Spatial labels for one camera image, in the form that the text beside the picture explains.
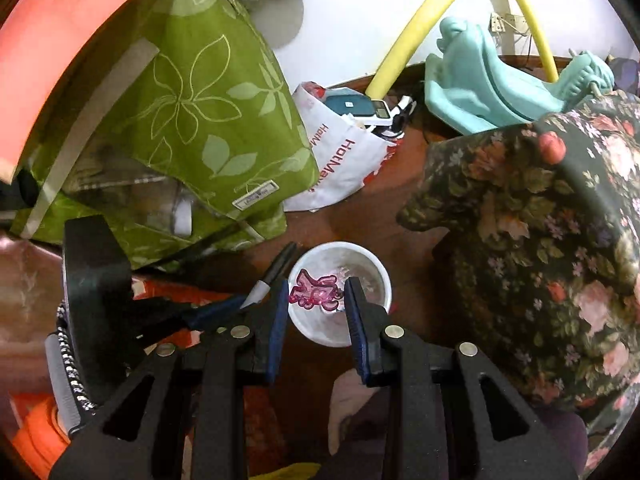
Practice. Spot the white digital device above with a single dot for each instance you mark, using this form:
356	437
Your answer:
381	111

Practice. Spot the green leaf-print bag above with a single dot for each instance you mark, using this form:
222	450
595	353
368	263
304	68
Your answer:
200	110

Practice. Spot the yellow foam tube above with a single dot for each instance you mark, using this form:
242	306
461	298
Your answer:
400	45

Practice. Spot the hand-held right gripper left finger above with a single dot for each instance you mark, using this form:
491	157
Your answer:
275	330

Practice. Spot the dark blue pouch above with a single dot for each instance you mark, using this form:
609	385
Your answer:
347	102

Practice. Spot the dark floral bed sheet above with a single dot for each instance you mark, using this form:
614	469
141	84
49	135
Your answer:
525	235

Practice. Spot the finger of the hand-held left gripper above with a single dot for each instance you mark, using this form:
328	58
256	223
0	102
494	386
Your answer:
215	312

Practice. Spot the brown glossy bag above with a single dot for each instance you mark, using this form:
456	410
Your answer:
27	290

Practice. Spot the orange box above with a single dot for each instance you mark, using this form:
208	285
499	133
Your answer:
50	50

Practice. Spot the white red printed plastic bag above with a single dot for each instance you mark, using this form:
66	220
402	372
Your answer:
340	170

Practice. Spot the teal plastic rocking toy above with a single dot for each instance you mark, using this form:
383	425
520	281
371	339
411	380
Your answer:
475	90

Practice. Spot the pink plastic piece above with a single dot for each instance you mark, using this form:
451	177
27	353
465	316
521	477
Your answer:
312	291

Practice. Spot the black silver pen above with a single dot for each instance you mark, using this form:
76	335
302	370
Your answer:
280	266

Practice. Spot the person's dark purple trousers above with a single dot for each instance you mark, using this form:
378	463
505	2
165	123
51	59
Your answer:
360	410

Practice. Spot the red printed packet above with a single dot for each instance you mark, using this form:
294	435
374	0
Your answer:
160	292

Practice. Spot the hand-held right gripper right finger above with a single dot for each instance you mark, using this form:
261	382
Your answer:
360	335

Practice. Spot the white plastic bowl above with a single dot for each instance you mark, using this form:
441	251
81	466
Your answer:
325	259

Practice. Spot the wall socket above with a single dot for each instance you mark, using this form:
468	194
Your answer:
507	24

